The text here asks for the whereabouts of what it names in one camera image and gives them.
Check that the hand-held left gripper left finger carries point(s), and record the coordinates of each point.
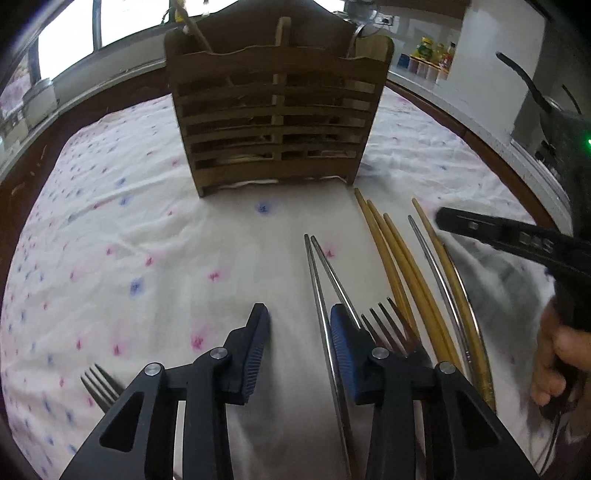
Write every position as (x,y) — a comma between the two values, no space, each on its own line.
(256,350)

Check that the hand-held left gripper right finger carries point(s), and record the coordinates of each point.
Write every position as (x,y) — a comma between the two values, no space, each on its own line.
(344,353)

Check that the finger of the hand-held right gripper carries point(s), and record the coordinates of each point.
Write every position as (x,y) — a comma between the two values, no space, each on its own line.
(508,235)

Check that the metal fork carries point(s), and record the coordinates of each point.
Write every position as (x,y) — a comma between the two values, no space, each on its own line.
(104,387)
(392,332)

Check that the metal chopstick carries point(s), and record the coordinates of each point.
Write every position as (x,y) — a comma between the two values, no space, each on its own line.
(332,281)
(441,279)
(318,304)

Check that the wooden chopstick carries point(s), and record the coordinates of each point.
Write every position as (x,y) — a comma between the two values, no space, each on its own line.
(455,284)
(406,272)
(383,251)
(422,286)

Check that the wooden utensil holder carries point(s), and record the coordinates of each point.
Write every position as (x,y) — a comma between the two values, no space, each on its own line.
(277,115)

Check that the person's right hand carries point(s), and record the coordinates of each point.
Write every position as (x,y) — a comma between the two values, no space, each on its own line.
(549,350)

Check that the grey kitchen countertop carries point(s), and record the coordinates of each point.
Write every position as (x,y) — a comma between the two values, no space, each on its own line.
(475,110)

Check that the floral white tablecloth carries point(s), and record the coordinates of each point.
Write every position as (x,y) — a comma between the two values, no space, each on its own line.
(161,230)

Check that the row of seasoning jars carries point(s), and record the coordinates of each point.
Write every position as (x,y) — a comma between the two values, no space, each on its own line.
(418,67)

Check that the yellow oil bottles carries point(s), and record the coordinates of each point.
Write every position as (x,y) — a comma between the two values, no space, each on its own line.
(431,50)

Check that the steel electric kettle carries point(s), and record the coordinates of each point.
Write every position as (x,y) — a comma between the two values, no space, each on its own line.
(362,9)

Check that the silver white rice cooker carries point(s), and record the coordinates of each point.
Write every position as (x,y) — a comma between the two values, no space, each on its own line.
(40,101)

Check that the kitchen window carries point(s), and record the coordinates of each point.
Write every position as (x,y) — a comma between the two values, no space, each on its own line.
(69,41)

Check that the wall power outlet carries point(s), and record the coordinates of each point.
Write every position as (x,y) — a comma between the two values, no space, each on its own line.
(385,20)

